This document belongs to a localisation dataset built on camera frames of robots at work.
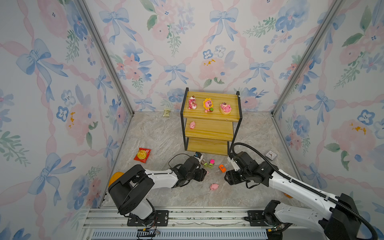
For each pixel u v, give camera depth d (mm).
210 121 749
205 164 902
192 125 876
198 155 798
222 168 897
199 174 786
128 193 454
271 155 944
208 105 706
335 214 402
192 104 729
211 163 906
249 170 610
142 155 941
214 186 831
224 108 713
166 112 1191
